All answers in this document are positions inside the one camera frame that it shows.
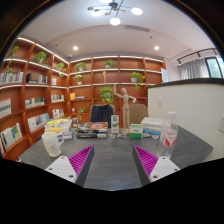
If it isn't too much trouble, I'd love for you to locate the potted plant right shelf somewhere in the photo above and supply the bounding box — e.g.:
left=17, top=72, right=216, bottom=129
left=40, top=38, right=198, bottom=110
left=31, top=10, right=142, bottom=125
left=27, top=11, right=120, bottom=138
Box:
left=131, top=72, right=145, bottom=89

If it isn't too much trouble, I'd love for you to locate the clear plastic water bottle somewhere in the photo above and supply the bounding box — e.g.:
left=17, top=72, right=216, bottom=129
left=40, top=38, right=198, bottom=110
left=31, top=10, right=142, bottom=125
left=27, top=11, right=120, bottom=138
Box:
left=157, top=111, right=178, bottom=158

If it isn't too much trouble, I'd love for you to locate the white flat boxes stack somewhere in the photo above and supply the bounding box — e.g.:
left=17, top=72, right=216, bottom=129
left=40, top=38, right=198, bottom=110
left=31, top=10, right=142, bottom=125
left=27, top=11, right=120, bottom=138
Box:
left=141, top=117, right=165, bottom=135

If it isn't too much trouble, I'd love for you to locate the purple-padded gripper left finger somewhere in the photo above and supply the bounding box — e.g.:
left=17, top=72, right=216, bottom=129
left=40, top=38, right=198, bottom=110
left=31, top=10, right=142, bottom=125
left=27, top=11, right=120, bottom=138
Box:
left=46, top=145, right=94, bottom=186

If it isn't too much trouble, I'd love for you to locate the hanging green plant centre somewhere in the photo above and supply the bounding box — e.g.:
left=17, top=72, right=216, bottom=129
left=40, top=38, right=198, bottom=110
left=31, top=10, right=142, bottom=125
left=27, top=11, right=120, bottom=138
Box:
left=100, top=87, right=114, bottom=104

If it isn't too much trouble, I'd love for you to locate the grey window curtain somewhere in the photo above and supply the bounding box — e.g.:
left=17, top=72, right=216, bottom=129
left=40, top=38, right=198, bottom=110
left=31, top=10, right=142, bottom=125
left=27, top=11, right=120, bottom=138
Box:
left=179, top=59, right=209, bottom=80

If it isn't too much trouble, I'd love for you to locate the orange wooden bookshelf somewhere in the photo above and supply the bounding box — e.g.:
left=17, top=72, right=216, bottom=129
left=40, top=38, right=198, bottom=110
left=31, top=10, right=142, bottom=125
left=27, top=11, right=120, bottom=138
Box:
left=0, top=37, right=165, bottom=160

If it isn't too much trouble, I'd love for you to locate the stack of dark books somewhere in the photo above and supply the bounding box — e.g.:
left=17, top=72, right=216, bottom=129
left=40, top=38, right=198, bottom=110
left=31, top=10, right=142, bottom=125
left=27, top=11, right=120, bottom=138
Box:
left=76, top=122, right=108, bottom=138

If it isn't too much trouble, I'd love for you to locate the stack of colourful books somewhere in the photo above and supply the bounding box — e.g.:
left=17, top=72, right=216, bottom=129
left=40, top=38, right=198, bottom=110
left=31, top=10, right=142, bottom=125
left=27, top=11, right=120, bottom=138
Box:
left=45, top=118, right=73, bottom=140

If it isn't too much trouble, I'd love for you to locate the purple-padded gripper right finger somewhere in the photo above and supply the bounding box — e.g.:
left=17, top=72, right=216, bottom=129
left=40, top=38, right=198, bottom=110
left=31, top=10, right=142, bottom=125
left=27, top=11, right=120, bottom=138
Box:
left=132, top=145, right=180, bottom=186

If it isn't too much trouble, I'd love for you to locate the dark blue chair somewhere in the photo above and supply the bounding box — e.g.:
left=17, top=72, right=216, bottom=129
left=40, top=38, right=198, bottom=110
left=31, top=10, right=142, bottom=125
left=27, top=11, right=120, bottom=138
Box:
left=90, top=105, right=113, bottom=127

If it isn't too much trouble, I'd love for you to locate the tall green white carton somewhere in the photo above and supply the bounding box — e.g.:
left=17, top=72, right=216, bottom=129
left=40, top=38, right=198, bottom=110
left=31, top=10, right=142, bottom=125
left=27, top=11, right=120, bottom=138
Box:
left=111, top=115, right=119, bottom=134

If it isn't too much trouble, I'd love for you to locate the ceiling chandelier lamp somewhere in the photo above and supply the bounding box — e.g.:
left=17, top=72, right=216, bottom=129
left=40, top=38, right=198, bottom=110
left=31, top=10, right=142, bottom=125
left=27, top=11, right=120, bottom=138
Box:
left=87, top=0, right=143, bottom=26

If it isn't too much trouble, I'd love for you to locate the green white small box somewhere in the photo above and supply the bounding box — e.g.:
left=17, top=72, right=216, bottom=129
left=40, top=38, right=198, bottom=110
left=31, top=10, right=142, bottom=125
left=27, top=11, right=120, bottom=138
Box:
left=129, top=124, right=143, bottom=139

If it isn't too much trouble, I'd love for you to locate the potted plant upper left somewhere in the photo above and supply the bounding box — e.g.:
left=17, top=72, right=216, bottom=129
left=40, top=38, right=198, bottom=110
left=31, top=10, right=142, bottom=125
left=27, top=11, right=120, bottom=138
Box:
left=33, top=51, right=49, bottom=65

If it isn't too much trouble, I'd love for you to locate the white ceramic mug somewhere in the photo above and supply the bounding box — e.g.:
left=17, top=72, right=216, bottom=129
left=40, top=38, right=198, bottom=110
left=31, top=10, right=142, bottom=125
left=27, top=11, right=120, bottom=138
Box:
left=42, top=131, right=64, bottom=157

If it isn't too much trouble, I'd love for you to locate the wooden artist mannequin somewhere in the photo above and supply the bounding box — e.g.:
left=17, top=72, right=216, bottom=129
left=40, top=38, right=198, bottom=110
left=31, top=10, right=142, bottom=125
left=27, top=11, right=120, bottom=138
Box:
left=113, top=87, right=136, bottom=135

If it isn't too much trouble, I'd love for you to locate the tan chair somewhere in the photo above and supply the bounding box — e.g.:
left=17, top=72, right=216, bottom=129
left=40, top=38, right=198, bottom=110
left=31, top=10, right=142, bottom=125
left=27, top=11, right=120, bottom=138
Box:
left=129, top=104, right=148, bottom=124

